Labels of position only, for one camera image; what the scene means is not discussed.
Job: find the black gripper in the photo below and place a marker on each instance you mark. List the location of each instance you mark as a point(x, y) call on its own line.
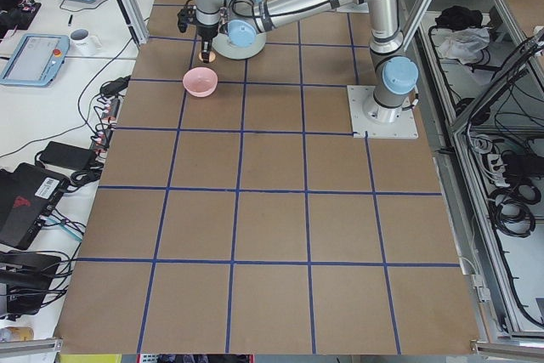
point(206, 31)

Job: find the brown egg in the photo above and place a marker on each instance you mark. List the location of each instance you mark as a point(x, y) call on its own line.
point(206, 57)

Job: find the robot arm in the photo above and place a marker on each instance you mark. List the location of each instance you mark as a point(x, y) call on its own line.
point(237, 30)

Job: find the pink bowl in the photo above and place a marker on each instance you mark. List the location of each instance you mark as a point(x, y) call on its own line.
point(200, 81)

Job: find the white mug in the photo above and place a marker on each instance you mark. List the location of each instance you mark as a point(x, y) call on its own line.
point(87, 44)

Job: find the near teach pendant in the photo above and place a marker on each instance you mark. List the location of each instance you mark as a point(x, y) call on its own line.
point(36, 61)

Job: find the black power adapter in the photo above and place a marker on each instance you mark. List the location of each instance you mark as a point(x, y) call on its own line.
point(65, 156)

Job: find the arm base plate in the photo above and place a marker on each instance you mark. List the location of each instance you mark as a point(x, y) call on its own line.
point(362, 8)
point(370, 120)

